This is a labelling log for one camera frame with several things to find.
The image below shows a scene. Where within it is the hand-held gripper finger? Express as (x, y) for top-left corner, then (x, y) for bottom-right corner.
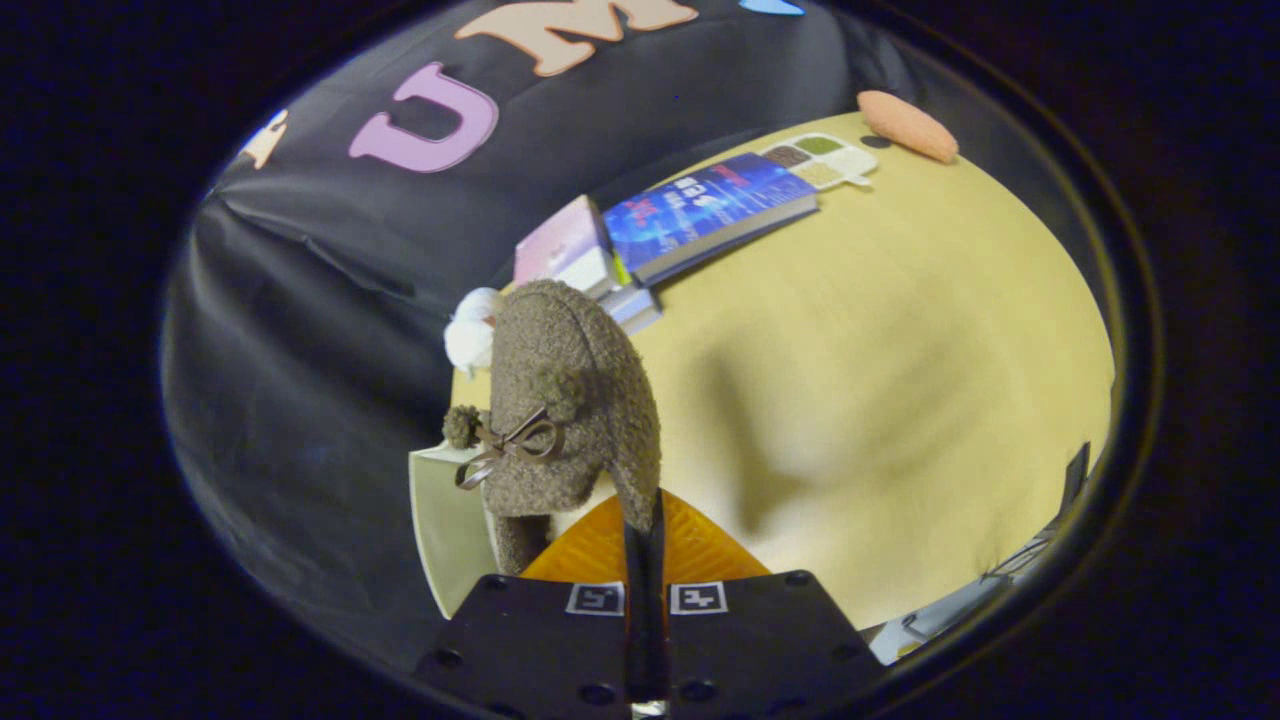
(412, 495), (648, 720)
(647, 488), (887, 720)

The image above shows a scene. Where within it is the cream fabric storage box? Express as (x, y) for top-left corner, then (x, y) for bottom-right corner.
(408, 445), (501, 619)

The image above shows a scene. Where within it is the brown fuzzy shoe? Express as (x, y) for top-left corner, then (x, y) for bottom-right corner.
(442, 279), (664, 577)

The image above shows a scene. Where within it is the grey white device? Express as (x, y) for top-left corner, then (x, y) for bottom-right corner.
(868, 535), (1063, 666)

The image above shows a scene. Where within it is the grey blue book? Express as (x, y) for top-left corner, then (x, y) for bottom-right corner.
(600, 283), (663, 336)

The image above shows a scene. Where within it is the white plush toy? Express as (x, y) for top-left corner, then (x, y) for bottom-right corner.
(443, 287), (504, 379)

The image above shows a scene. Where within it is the pink cover book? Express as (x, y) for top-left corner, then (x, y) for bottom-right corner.
(513, 195), (621, 299)

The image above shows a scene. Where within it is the blue cover book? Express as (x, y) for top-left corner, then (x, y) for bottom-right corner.
(602, 152), (819, 288)

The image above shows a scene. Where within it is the black backdrop cloth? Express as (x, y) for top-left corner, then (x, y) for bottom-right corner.
(160, 0), (1011, 681)

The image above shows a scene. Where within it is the white compartment tray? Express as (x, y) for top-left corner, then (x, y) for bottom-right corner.
(760, 133), (881, 191)

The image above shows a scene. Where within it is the orange oval sponge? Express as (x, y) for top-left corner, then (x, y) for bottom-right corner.
(857, 90), (961, 165)

